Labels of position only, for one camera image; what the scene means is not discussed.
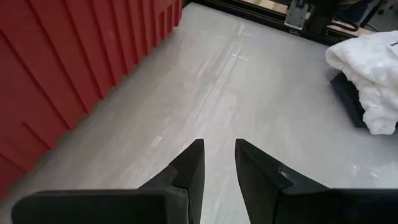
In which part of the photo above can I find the red plastic bin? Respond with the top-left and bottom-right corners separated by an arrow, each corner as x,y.
0,0 -> 183,200

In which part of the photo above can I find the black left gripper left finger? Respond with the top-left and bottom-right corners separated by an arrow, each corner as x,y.
11,139 -> 206,224

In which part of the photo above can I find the white lace garment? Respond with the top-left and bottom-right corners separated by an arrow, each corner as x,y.
325,30 -> 398,136

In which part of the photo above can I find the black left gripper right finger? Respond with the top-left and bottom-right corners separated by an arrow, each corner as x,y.
234,139 -> 398,224

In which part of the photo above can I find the black aluminium table frame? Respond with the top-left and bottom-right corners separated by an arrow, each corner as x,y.
186,0 -> 346,47

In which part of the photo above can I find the dark grey garment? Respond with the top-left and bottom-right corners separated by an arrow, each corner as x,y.
330,72 -> 369,129

